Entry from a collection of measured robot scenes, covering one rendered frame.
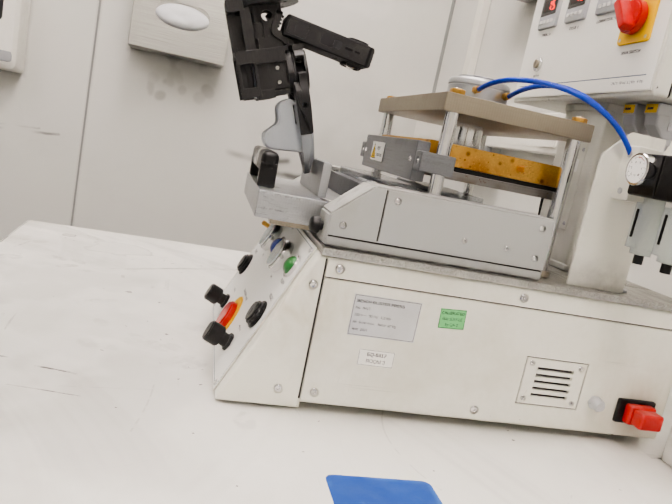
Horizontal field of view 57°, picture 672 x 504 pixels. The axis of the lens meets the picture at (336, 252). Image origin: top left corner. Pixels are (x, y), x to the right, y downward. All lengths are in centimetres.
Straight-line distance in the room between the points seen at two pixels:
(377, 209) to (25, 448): 38
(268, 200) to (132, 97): 162
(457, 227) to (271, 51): 29
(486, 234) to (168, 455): 38
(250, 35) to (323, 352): 37
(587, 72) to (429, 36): 161
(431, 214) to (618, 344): 28
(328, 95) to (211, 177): 52
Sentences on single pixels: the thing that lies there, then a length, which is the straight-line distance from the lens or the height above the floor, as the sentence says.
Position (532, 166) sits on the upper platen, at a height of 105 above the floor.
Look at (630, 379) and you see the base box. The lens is 82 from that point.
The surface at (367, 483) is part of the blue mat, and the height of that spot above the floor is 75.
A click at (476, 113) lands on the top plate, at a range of 70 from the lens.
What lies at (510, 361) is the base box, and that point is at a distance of 73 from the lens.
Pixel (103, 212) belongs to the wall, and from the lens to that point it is 229.
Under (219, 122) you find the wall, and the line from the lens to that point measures 226.
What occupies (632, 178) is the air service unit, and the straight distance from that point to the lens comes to 71.
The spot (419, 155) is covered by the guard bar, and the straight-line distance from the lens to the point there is 68.
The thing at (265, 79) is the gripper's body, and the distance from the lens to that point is 75.
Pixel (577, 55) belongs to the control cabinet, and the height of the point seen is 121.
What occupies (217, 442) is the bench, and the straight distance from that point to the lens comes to 60.
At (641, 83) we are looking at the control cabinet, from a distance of 79.
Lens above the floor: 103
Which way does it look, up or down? 10 degrees down
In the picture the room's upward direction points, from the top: 12 degrees clockwise
